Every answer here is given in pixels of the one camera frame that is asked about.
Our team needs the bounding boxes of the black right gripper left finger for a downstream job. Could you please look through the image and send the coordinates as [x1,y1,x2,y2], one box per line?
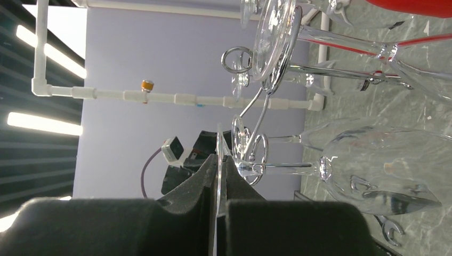
[1,155,217,255]

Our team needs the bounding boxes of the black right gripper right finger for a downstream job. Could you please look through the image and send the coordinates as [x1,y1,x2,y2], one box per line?
[216,156,388,255]

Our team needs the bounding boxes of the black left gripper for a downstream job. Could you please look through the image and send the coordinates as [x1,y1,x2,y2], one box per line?
[161,131,217,195]

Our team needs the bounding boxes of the chrome wine glass rack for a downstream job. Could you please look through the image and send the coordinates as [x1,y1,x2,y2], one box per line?
[221,5,414,187]

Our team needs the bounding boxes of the red plastic wine glass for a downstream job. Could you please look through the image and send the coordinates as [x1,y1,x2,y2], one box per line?
[367,0,451,19]

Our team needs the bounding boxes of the orange pipe fitting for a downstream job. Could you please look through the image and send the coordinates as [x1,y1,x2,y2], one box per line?
[141,80,155,104]

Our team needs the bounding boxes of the silver double open wrench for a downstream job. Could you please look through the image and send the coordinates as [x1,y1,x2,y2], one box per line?
[374,215,405,247]

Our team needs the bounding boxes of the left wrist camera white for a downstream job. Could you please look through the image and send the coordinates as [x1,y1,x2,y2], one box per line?
[161,136,184,167]

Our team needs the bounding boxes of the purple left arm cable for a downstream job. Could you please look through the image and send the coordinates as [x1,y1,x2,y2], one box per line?
[141,147,164,199]

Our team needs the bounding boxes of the white PVC pipe frame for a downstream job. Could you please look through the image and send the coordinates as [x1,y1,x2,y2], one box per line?
[31,1,325,111]

